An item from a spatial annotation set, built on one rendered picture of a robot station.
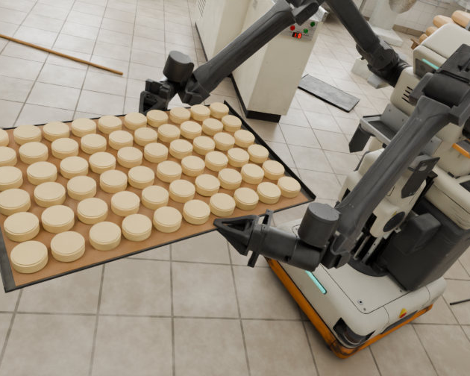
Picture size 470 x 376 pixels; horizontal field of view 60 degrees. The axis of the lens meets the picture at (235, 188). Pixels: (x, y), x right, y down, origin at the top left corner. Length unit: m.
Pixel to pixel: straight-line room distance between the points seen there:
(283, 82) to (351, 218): 2.42
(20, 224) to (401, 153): 0.68
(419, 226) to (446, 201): 0.17
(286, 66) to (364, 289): 1.80
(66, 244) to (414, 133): 0.65
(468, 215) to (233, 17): 2.53
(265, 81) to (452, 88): 2.33
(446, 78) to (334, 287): 1.12
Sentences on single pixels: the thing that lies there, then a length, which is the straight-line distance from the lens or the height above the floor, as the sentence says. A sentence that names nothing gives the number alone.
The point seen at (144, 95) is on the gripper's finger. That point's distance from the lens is 1.07.
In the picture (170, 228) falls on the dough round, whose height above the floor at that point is 1.00.
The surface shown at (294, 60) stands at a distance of 3.12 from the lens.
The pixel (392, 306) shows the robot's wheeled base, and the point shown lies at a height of 0.28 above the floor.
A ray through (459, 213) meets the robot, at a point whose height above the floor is 0.74.
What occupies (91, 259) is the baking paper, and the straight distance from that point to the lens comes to 0.70.
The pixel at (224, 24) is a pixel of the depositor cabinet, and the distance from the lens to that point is 3.64.
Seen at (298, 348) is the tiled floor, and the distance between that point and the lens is 1.92.
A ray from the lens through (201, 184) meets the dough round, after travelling 0.82.
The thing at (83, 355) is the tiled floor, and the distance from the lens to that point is 1.72.
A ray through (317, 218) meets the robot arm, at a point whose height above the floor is 1.09.
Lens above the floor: 1.52
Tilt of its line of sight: 37 degrees down
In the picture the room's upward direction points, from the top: 19 degrees clockwise
